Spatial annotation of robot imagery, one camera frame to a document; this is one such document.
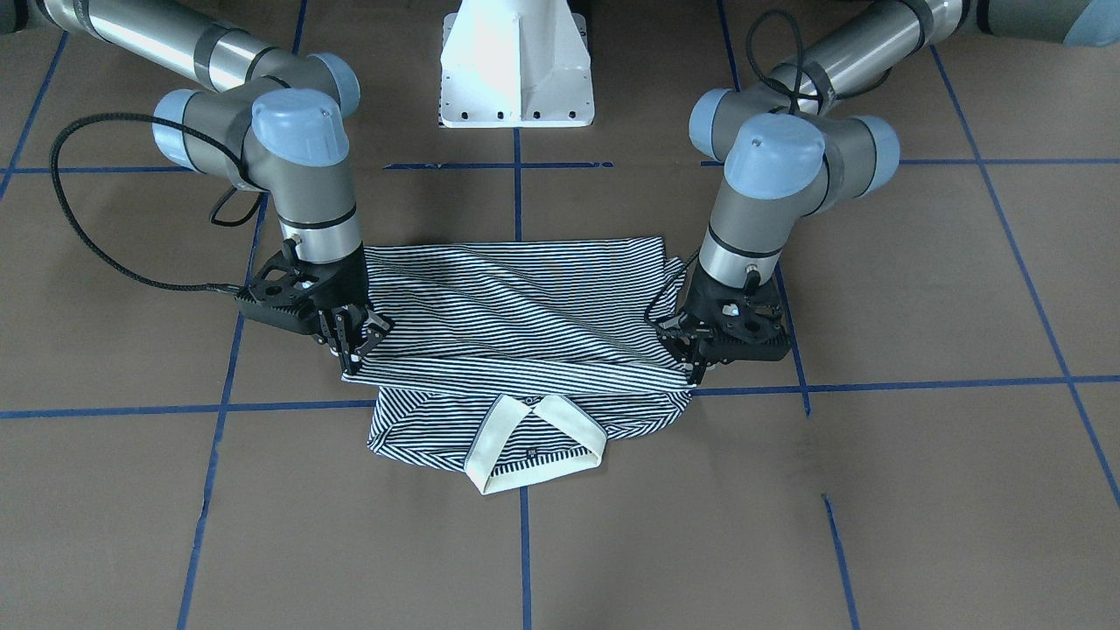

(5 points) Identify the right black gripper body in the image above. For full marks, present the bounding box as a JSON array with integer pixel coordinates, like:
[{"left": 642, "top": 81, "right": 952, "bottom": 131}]
[{"left": 234, "top": 238, "right": 372, "bottom": 339}]

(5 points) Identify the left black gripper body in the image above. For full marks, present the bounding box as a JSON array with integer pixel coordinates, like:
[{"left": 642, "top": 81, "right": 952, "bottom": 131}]
[{"left": 668, "top": 268, "right": 792, "bottom": 364}]

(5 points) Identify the navy white striped polo shirt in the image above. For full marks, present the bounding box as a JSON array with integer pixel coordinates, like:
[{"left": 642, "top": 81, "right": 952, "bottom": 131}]
[{"left": 348, "top": 238, "right": 692, "bottom": 494}]

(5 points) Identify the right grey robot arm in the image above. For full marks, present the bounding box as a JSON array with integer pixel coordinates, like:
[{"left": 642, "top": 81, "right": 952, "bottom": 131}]
[{"left": 3, "top": 1, "right": 393, "bottom": 376}]

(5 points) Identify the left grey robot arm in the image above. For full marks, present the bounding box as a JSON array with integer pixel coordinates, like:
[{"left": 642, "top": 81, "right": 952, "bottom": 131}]
[{"left": 653, "top": 1, "right": 1117, "bottom": 386}]

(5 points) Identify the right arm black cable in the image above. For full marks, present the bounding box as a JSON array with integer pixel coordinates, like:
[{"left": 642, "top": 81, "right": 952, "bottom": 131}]
[{"left": 49, "top": 110, "right": 263, "bottom": 293}]

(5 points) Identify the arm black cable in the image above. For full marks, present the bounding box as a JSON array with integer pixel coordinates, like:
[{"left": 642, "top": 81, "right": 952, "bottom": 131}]
[
  {"left": 745, "top": 9, "right": 893, "bottom": 115},
  {"left": 49, "top": 110, "right": 263, "bottom": 293}
]

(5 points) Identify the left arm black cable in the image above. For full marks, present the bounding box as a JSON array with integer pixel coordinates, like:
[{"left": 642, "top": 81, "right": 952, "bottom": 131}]
[{"left": 745, "top": 9, "right": 893, "bottom": 115}]

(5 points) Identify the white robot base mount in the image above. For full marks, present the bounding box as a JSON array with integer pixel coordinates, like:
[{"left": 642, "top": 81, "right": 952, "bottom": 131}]
[{"left": 437, "top": 1, "right": 596, "bottom": 129}]

